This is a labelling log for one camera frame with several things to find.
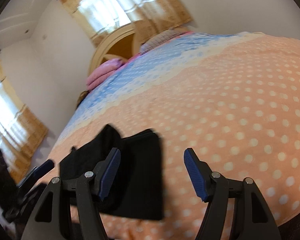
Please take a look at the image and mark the black pants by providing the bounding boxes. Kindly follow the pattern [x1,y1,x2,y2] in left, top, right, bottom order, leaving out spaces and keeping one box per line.
[59,124,164,220]

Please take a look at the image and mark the dark maroon dotted garment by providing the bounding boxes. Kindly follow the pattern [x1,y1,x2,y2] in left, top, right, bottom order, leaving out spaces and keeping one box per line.
[279,216,300,240]

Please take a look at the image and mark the beige side window curtain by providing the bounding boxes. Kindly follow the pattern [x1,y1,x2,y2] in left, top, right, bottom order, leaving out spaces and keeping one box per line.
[0,64,48,183]

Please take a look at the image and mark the brown fuzzy item beside bed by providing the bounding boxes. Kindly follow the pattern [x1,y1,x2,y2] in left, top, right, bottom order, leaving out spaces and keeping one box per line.
[76,90,89,108]

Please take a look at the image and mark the folded pink blanket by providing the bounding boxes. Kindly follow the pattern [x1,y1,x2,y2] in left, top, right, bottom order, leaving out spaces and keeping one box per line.
[86,58,125,91]

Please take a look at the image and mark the peach blue patterned bedspread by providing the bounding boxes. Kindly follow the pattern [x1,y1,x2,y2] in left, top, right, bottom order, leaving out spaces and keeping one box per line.
[49,33,300,239]

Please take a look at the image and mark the cream wooden headboard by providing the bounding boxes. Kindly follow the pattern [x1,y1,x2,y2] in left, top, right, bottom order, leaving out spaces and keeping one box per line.
[88,23,141,75]

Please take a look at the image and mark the beige patterned window curtain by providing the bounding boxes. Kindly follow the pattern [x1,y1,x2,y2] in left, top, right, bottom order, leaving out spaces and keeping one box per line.
[59,0,192,47]

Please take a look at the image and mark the plaid pillow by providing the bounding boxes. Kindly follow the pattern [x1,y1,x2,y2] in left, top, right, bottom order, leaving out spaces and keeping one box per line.
[139,29,187,55]

